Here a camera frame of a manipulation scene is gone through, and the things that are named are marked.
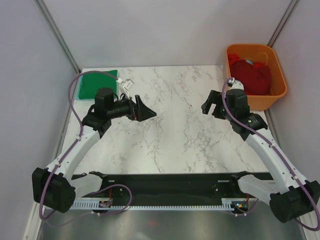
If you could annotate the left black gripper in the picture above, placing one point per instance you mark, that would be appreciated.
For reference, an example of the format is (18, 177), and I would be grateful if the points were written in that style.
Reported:
(138, 111)

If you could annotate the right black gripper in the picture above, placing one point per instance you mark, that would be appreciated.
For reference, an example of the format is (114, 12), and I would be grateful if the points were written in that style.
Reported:
(214, 97)

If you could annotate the dark red t shirt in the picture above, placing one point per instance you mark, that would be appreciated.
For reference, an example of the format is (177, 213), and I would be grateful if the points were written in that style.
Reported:
(256, 79)

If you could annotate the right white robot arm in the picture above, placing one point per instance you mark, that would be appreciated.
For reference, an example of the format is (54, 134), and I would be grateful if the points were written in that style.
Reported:
(291, 195)

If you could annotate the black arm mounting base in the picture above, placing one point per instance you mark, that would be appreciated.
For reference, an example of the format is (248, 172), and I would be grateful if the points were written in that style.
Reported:
(183, 188)

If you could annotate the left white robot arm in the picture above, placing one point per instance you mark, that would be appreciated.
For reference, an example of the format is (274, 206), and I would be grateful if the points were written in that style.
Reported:
(54, 186)

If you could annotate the bright red t shirt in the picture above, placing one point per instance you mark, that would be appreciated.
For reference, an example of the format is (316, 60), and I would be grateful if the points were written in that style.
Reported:
(232, 58)

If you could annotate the orange plastic basket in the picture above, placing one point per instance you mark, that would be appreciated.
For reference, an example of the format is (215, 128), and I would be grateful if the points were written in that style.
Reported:
(265, 56)

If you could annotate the folded green t shirt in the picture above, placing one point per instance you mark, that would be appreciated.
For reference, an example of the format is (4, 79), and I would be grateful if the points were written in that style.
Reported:
(90, 83)

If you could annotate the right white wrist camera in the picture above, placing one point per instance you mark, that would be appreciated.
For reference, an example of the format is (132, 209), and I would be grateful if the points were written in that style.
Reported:
(233, 84)

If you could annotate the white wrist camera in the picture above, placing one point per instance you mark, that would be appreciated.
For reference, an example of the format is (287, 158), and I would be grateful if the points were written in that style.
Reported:
(233, 84)
(124, 86)

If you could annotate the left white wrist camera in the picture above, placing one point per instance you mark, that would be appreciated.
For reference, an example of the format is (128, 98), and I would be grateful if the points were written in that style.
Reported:
(124, 86)

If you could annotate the white slotted cable duct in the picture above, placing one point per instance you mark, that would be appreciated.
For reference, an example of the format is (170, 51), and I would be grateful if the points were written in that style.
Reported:
(219, 204)

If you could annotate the right aluminium frame post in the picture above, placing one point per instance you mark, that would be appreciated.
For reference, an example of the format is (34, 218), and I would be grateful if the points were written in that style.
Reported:
(283, 21)

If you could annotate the aluminium frame post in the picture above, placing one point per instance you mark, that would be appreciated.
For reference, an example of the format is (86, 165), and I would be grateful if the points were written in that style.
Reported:
(283, 21)
(57, 33)

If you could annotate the left aluminium frame post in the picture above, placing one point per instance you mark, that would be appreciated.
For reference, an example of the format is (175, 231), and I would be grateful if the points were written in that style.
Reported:
(57, 33)

